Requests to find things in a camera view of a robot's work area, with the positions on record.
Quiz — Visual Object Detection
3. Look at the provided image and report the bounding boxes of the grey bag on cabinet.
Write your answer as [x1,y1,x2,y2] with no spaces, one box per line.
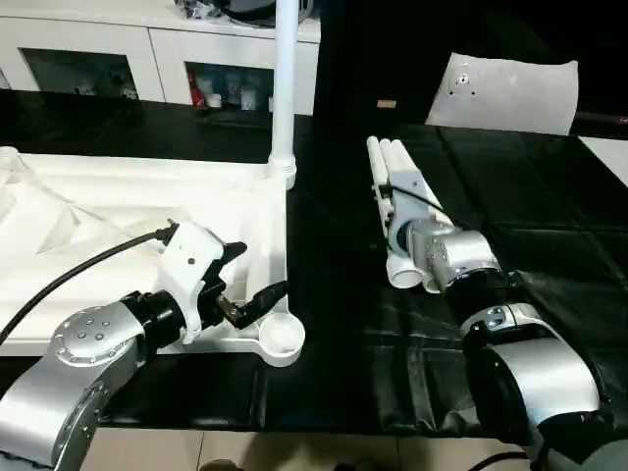
[175,0,317,26]

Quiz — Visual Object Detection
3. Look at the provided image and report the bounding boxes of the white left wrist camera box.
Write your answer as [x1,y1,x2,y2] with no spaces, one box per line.
[155,224,248,344]

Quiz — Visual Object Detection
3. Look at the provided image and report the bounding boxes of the white plastic table top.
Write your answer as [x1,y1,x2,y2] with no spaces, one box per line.
[0,147,308,370]

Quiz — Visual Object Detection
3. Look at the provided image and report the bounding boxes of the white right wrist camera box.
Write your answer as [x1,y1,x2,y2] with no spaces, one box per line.
[385,171,439,258]

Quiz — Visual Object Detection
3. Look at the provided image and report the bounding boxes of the black work mat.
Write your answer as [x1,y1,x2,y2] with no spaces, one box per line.
[0,88,628,438]

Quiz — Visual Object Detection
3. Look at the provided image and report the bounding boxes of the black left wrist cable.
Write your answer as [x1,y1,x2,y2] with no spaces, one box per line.
[0,226,180,346]

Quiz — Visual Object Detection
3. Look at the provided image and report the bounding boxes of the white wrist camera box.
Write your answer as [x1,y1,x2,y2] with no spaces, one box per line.
[385,171,439,258]
[155,224,248,344]

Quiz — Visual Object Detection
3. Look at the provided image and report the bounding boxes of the white plastic bag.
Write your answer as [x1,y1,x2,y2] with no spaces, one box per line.
[424,53,580,136]

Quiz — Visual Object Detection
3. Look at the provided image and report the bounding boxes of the white cabinet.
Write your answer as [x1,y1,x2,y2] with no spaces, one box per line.
[0,0,322,117]

